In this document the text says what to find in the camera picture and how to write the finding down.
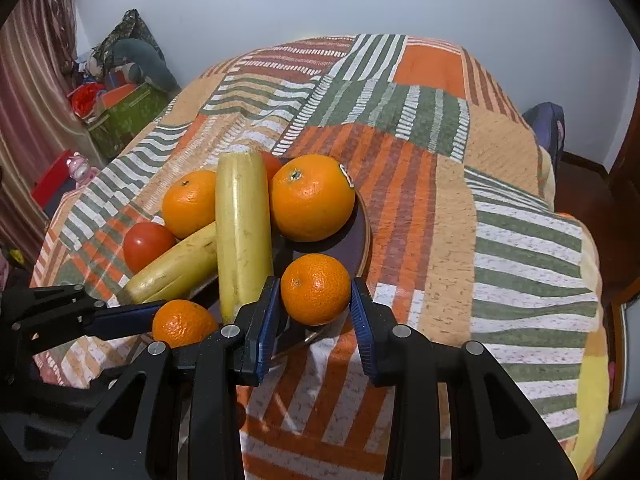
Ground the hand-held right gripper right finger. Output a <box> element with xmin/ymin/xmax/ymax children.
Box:
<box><xmin>349</xmin><ymin>276</ymin><xmax>580</xmax><ymax>480</ymax></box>

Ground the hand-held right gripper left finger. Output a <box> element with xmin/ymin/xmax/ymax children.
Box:
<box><xmin>49</xmin><ymin>276</ymin><xmax>282</xmax><ymax>480</ymax></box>

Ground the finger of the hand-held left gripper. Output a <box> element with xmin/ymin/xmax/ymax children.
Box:
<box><xmin>82</xmin><ymin>300</ymin><xmax>169</xmax><ymax>339</ymax></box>

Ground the small tangerine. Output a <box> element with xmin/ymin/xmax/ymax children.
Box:
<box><xmin>280</xmin><ymin>254</ymin><xmax>352</xmax><ymax>326</ymax></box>
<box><xmin>152</xmin><ymin>299</ymin><xmax>219</xmax><ymax>348</ymax></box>

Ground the yellow-green sugarcane piece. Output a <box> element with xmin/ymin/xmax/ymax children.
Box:
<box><xmin>216</xmin><ymin>150</ymin><xmax>275</xmax><ymax>325</ymax></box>
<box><xmin>120</xmin><ymin>221</ymin><xmax>219</xmax><ymax>305</ymax></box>

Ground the red tomato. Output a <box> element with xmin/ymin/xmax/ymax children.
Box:
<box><xmin>123</xmin><ymin>222</ymin><xmax>177</xmax><ymax>275</ymax></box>
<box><xmin>259</xmin><ymin>150</ymin><xmax>283</xmax><ymax>181</ymax></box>

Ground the purple round plate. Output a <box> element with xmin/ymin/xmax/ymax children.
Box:
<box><xmin>120</xmin><ymin>180</ymin><xmax>372</xmax><ymax>361</ymax></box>

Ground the large orange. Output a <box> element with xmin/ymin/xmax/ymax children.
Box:
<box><xmin>162</xmin><ymin>170</ymin><xmax>218</xmax><ymax>239</ymax></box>
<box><xmin>270</xmin><ymin>154</ymin><xmax>356</xmax><ymax>242</ymax></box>

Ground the red box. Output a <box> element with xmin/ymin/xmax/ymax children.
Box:
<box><xmin>31</xmin><ymin>149</ymin><xmax>81</xmax><ymax>211</ymax></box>

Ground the striped patchwork blanket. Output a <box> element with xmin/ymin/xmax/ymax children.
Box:
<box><xmin>30</xmin><ymin>34</ymin><xmax>611</xmax><ymax>480</ymax></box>

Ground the pink bunny toy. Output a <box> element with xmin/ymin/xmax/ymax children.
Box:
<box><xmin>67</xmin><ymin>152</ymin><xmax>98</xmax><ymax>186</ymax></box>

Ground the green storage box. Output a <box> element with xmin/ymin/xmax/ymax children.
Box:
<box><xmin>87</xmin><ymin>82</ymin><xmax>171</xmax><ymax>161</ymax></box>

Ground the red plastic bag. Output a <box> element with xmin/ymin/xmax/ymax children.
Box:
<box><xmin>70</xmin><ymin>85</ymin><xmax>103</xmax><ymax>116</ymax></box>

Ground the orange box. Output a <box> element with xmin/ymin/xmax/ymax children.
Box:
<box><xmin>102</xmin><ymin>82</ymin><xmax>138</xmax><ymax>106</ymax></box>

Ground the striped brown curtain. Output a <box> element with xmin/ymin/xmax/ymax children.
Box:
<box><xmin>0</xmin><ymin>0</ymin><xmax>91</xmax><ymax>256</ymax></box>

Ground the camouflage patterned bag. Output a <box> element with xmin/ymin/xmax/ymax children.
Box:
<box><xmin>95</xmin><ymin>9</ymin><xmax>163</xmax><ymax>61</ymax></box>

